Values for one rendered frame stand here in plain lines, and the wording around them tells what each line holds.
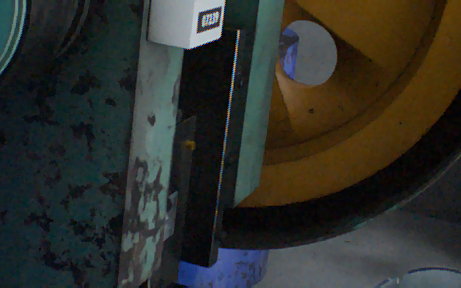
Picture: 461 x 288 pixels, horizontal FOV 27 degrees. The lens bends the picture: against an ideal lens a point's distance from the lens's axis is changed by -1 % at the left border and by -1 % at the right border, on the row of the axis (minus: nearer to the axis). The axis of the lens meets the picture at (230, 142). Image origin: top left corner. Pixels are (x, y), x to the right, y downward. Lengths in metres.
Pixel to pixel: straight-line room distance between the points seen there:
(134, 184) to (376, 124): 0.52
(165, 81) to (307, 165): 0.50
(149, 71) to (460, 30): 0.54
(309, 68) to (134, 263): 3.59
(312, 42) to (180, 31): 3.63
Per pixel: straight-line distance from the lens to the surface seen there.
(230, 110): 1.08
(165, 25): 0.80
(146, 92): 0.83
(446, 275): 1.11
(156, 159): 0.88
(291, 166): 1.34
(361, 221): 1.30
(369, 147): 1.31
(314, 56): 4.43
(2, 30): 0.72
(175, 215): 1.09
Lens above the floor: 1.45
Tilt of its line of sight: 16 degrees down
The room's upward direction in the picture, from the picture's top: 7 degrees clockwise
